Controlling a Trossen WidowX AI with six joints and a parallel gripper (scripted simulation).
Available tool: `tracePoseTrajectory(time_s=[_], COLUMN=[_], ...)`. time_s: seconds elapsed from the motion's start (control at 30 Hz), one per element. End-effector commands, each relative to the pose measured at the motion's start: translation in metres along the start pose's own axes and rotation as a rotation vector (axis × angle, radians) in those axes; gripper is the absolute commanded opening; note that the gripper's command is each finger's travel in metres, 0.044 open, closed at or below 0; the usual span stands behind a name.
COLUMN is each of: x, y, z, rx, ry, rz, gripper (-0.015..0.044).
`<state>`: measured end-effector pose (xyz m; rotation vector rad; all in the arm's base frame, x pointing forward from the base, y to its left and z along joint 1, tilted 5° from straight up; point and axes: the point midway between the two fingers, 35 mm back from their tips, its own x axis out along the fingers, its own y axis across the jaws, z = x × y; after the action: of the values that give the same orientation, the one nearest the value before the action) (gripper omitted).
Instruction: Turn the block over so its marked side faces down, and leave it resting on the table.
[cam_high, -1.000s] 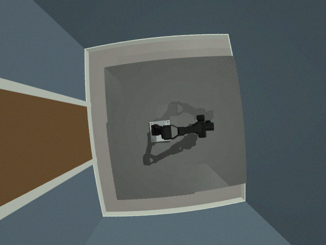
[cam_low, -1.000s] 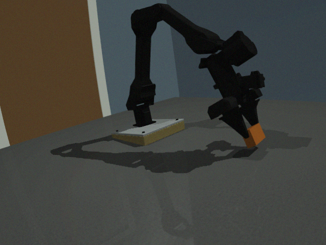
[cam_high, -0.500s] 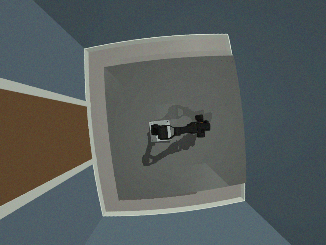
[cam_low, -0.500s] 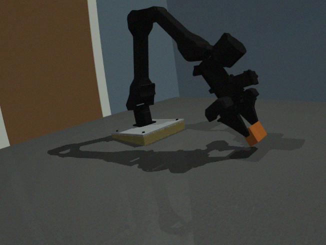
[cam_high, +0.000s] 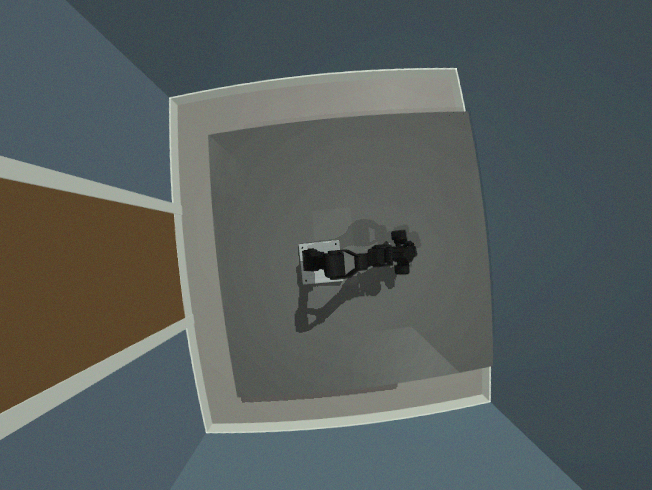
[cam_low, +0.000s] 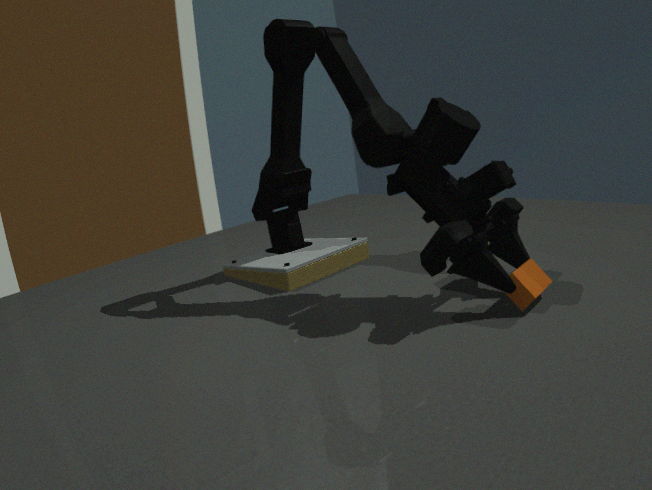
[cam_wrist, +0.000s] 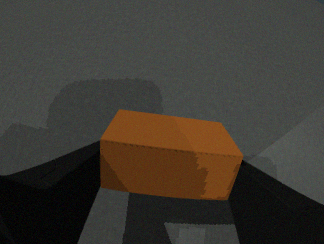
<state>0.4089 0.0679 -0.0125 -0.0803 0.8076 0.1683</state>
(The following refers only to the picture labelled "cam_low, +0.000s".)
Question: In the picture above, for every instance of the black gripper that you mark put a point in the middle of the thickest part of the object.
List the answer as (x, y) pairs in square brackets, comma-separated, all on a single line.
[(464, 238)]

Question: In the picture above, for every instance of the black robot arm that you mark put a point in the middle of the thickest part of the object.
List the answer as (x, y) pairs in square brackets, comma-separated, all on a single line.
[(381, 135)]

